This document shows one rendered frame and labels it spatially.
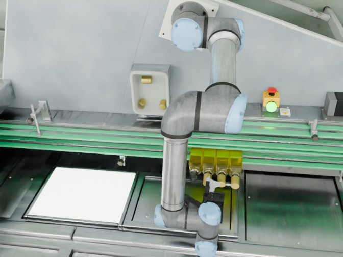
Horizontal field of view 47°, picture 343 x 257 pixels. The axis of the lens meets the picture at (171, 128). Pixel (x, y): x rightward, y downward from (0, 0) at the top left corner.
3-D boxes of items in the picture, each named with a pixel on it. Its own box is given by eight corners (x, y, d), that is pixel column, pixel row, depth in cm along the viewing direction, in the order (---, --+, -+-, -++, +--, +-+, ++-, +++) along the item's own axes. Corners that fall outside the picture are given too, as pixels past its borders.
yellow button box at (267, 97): (261, 103, 184) (262, 111, 178) (263, 88, 179) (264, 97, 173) (277, 103, 183) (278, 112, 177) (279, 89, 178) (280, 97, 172)
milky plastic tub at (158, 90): (137, 104, 194) (133, 114, 187) (133, 62, 181) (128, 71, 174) (172, 106, 192) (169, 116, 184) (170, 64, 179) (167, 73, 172)
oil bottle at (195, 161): (193, 146, 188) (188, 176, 170) (193, 136, 185) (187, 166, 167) (204, 147, 187) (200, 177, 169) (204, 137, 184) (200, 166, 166)
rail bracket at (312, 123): (305, 123, 172) (310, 141, 161) (308, 109, 168) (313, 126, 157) (315, 124, 171) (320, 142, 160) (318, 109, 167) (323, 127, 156)
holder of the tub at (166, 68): (138, 113, 197) (135, 122, 191) (133, 62, 182) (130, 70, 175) (172, 115, 195) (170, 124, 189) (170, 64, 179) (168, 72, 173)
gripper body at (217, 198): (222, 204, 158) (221, 228, 148) (201, 202, 159) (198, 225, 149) (224, 190, 153) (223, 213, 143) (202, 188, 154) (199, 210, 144)
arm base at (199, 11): (177, -4, 156) (174, 1, 148) (213, 7, 157) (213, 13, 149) (167, 31, 164) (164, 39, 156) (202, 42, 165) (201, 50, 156)
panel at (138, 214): (55, 169, 196) (24, 221, 168) (54, 164, 194) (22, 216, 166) (238, 183, 183) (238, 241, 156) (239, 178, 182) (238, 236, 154)
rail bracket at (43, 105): (49, 115, 202) (29, 140, 184) (42, 86, 192) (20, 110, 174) (57, 116, 201) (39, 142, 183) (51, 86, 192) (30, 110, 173)
